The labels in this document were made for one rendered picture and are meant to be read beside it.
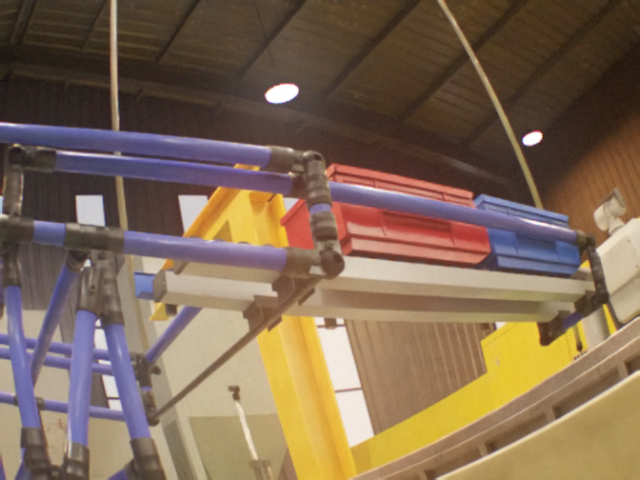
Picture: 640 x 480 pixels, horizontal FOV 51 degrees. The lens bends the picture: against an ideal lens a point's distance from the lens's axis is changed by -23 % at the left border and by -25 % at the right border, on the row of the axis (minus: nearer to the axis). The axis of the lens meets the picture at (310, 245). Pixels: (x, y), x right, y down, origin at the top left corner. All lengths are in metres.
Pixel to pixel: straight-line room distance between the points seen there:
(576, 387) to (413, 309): 0.42
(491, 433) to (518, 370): 3.17
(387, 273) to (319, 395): 4.59
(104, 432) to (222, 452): 2.41
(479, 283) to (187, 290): 0.47
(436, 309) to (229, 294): 0.37
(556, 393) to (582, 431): 0.61
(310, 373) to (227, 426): 3.79
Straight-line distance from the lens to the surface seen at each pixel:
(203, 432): 9.38
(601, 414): 0.53
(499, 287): 1.39
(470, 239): 1.39
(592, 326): 2.22
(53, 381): 8.82
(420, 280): 1.28
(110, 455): 7.48
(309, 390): 5.78
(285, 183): 1.16
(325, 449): 5.69
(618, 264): 2.07
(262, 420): 9.72
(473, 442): 1.30
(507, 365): 4.49
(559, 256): 1.56
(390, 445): 10.15
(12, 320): 0.92
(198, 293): 1.20
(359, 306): 1.32
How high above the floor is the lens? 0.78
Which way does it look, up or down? 23 degrees up
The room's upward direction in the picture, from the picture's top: 15 degrees counter-clockwise
